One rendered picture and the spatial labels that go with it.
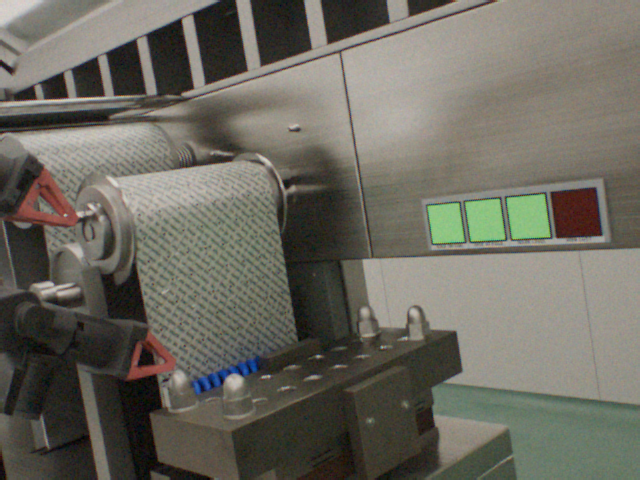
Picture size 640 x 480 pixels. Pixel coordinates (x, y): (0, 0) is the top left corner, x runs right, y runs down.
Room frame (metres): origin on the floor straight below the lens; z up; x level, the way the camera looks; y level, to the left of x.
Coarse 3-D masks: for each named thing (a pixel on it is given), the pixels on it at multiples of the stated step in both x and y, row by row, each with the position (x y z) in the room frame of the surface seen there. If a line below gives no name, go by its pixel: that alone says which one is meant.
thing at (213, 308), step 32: (192, 256) 1.01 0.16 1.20; (224, 256) 1.04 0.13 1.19; (256, 256) 1.08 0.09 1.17; (160, 288) 0.97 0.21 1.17; (192, 288) 1.00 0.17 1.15; (224, 288) 1.04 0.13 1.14; (256, 288) 1.07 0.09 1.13; (288, 288) 1.11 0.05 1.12; (160, 320) 0.96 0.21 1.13; (192, 320) 0.99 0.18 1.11; (224, 320) 1.03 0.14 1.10; (256, 320) 1.07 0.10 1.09; (288, 320) 1.11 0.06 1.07; (192, 352) 0.99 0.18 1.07; (224, 352) 1.02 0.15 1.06; (256, 352) 1.06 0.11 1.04; (160, 384) 0.95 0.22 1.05
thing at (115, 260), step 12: (84, 192) 1.00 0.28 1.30; (96, 192) 0.98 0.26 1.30; (108, 192) 0.97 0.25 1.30; (108, 204) 0.96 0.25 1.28; (276, 204) 1.12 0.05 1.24; (108, 216) 0.96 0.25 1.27; (120, 216) 0.95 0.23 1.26; (120, 228) 0.95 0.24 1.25; (120, 240) 0.95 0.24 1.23; (120, 252) 0.95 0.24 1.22; (96, 264) 1.00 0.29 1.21; (108, 264) 0.98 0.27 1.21; (120, 264) 0.97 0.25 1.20
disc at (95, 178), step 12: (84, 180) 1.01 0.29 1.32; (96, 180) 0.99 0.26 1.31; (108, 180) 0.97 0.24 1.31; (120, 192) 0.95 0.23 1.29; (120, 204) 0.95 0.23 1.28; (132, 216) 0.94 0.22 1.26; (132, 228) 0.94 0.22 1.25; (132, 240) 0.95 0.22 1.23; (132, 252) 0.95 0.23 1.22; (132, 264) 0.95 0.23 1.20; (108, 276) 1.00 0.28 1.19; (120, 276) 0.98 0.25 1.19
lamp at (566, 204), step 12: (564, 192) 0.87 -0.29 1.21; (576, 192) 0.86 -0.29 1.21; (588, 192) 0.85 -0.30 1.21; (564, 204) 0.87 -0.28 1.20; (576, 204) 0.86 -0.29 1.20; (588, 204) 0.85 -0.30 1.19; (564, 216) 0.87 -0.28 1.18; (576, 216) 0.86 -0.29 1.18; (588, 216) 0.85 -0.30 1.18; (564, 228) 0.87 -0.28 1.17; (576, 228) 0.86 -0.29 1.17; (588, 228) 0.85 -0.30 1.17
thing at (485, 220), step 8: (488, 200) 0.94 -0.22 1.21; (496, 200) 0.93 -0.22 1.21; (472, 208) 0.96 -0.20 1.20; (480, 208) 0.95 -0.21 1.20; (488, 208) 0.94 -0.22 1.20; (496, 208) 0.94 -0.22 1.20; (472, 216) 0.96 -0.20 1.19; (480, 216) 0.95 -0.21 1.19; (488, 216) 0.95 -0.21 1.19; (496, 216) 0.94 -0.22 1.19; (472, 224) 0.96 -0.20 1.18; (480, 224) 0.96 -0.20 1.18; (488, 224) 0.95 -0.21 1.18; (496, 224) 0.94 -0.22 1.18; (472, 232) 0.97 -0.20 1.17; (480, 232) 0.96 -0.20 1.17; (488, 232) 0.95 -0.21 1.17; (496, 232) 0.94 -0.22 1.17; (472, 240) 0.97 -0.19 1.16; (480, 240) 0.96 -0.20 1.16
